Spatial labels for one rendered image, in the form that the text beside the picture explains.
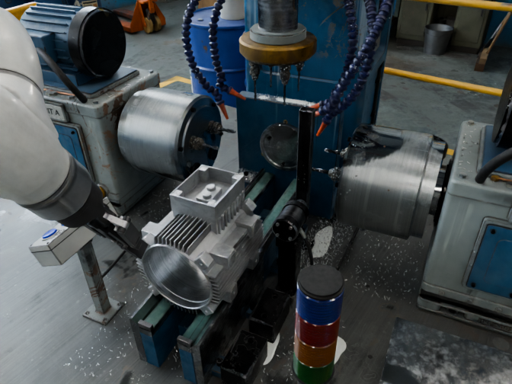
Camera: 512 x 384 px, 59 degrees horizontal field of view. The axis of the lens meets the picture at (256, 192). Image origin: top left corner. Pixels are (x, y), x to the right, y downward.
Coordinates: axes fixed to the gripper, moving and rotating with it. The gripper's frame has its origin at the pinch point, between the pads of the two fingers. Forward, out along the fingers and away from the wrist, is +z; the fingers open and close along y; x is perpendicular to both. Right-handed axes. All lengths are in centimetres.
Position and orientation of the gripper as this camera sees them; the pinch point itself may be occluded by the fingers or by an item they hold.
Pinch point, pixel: (132, 244)
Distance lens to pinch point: 83.4
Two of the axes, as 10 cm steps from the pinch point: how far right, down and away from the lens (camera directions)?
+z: 2.2, 4.5, 8.7
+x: -3.5, 8.7, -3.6
